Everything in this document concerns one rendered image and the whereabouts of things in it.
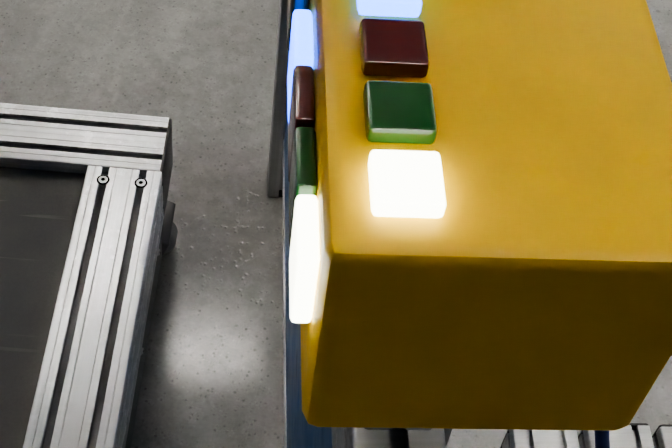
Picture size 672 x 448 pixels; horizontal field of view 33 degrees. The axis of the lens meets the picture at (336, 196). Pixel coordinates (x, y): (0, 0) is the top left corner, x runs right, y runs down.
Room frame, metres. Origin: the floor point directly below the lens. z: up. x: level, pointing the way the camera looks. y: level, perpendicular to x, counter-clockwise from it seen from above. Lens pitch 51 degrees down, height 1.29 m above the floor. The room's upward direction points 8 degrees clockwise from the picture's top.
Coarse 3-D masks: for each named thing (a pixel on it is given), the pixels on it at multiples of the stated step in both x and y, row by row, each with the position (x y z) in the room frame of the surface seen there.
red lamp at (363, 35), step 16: (368, 32) 0.23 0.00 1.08; (384, 32) 0.23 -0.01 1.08; (400, 32) 0.23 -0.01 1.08; (416, 32) 0.23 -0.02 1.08; (368, 48) 0.22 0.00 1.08; (384, 48) 0.22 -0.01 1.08; (400, 48) 0.23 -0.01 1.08; (416, 48) 0.23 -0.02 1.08; (368, 64) 0.22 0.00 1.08; (384, 64) 0.22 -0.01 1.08; (400, 64) 0.22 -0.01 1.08; (416, 64) 0.22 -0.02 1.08
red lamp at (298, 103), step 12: (300, 72) 0.23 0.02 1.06; (312, 72) 0.23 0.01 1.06; (300, 84) 0.23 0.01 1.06; (312, 84) 0.23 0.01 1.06; (300, 96) 0.22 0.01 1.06; (312, 96) 0.22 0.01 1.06; (300, 108) 0.22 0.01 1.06; (312, 108) 0.22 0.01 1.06; (300, 120) 0.21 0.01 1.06; (312, 120) 0.22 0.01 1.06; (288, 132) 0.23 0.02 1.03; (288, 144) 0.23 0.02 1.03; (288, 156) 0.22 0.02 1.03; (288, 168) 0.22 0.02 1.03; (288, 180) 0.22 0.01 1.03
